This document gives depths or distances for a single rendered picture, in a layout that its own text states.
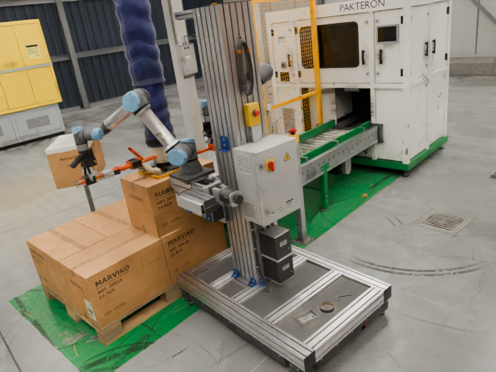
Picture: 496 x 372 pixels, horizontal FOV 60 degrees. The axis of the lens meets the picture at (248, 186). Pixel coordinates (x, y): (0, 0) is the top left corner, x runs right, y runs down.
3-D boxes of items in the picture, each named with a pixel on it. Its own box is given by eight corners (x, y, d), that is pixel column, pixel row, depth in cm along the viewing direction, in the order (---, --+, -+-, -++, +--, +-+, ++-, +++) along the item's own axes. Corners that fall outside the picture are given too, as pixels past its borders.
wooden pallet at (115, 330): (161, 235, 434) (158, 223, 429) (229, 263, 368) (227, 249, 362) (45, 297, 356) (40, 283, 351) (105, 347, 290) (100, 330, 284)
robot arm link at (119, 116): (147, 81, 272) (98, 123, 291) (140, 84, 262) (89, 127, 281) (159, 97, 274) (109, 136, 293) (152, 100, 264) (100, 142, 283)
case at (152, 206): (192, 197, 374) (183, 154, 359) (221, 207, 346) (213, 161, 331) (131, 224, 338) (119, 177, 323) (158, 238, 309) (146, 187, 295)
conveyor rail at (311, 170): (373, 141, 502) (373, 125, 495) (378, 142, 498) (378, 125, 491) (238, 220, 352) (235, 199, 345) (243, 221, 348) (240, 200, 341)
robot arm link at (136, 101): (196, 153, 272) (139, 84, 262) (188, 161, 258) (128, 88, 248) (183, 163, 277) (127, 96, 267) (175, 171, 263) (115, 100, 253)
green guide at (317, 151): (367, 128, 502) (367, 120, 499) (375, 128, 495) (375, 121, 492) (282, 173, 398) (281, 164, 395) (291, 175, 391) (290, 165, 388)
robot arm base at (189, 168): (207, 170, 283) (204, 156, 280) (188, 177, 275) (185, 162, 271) (194, 166, 294) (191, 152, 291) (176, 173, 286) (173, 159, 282)
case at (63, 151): (69, 170, 475) (58, 136, 461) (105, 164, 480) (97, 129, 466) (56, 189, 419) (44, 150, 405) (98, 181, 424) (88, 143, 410)
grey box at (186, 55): (195, 72, 449) (190, 43, 438) (198, 72, 446) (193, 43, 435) (181, 76, 436) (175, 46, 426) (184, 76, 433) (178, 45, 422)
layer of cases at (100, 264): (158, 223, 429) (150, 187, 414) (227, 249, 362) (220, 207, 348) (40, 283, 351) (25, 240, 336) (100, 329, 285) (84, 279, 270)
